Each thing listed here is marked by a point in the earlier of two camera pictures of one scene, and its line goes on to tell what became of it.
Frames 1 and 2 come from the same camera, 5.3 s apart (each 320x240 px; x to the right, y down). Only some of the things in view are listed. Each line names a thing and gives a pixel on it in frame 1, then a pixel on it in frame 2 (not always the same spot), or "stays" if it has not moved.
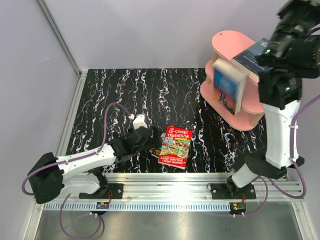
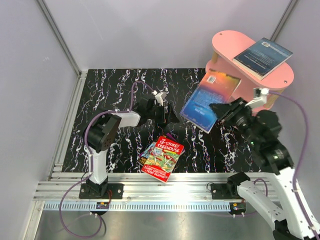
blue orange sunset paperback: [229, 81] → [216, 87]
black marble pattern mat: [110, 101] stays
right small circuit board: [237, 208] stays
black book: [155, 152] → [142, 158]
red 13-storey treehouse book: [176, 147] → [162, 159]
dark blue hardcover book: [247, 60] stays
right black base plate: [231, 191] stays
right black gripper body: [298, 17] → [239, 115]
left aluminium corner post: [55, 30] stays
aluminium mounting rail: [178, 186] stays
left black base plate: [114, 191] stays
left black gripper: [155, 142] → [162, 119]
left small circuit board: [102, 205] stays
